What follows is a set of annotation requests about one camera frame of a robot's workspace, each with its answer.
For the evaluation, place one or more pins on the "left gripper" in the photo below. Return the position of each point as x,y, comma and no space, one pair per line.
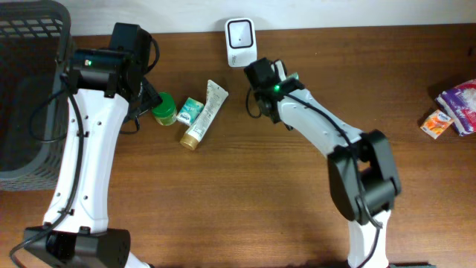
149,97

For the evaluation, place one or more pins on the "green red snack bag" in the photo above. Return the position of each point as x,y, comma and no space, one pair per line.
166,112

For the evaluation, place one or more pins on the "small teal tissue pack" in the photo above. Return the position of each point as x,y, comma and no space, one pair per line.
190,111

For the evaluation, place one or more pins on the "white cream tube gold cap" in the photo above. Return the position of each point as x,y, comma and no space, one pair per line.
216,96

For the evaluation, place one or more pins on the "red purple pad package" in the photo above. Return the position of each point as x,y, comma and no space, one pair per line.
459,104

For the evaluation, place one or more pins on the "small orange tissue pack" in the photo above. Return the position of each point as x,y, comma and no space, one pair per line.
436,123

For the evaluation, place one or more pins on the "teal snack packet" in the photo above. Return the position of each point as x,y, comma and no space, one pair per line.
293,75

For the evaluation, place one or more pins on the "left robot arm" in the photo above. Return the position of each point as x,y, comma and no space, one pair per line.
105,88

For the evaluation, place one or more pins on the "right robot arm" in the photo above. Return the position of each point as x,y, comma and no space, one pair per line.
363,178

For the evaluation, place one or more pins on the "white barcode scanner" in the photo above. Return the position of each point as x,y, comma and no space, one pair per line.
241,42

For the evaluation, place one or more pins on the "dark grey plastic basket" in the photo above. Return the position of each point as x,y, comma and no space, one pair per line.
35,46

